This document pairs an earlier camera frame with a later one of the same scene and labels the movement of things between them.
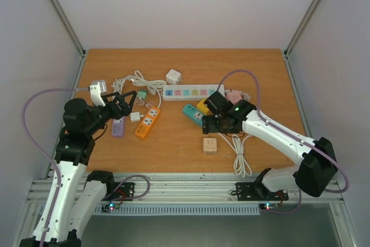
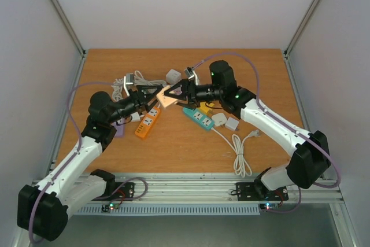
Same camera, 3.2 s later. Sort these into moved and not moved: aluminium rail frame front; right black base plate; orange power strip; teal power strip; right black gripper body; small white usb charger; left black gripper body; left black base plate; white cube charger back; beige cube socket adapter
Moved: beige cube socket adapter; right black gripper body; left black gripper body
Not moved: aluminium rail frame front; right black base plate; orange power strip; small white usb charger; white cube charger back; left black base plate; teal power strip
